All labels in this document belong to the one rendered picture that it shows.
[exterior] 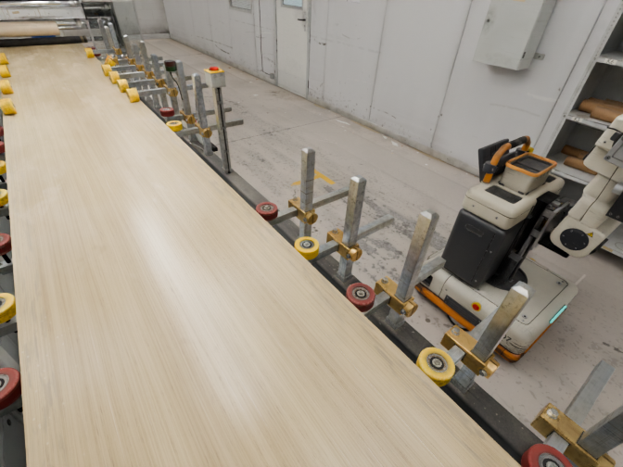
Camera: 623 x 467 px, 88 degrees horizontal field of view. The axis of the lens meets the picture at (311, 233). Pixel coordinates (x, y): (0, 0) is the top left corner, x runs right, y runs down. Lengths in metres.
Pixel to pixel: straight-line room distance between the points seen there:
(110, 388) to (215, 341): 0.22
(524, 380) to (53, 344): 1.98
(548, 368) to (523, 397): 0.27
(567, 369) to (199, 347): 1.95
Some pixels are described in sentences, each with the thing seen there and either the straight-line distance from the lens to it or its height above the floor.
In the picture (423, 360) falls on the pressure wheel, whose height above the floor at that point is 0.91.
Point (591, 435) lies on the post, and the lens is 0.95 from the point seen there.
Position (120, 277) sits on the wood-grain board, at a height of 0.90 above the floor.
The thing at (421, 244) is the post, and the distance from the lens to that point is 0.88.
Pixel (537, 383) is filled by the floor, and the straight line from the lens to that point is 2.16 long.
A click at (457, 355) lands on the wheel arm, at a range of 0.96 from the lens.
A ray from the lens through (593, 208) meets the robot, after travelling 1.76.
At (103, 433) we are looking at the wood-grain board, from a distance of 0.81.
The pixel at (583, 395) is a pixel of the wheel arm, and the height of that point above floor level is 0.83.
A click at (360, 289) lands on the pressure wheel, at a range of 0.93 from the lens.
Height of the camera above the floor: 1.58
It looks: 39 degrees down
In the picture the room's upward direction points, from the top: 3 degrees clockwise
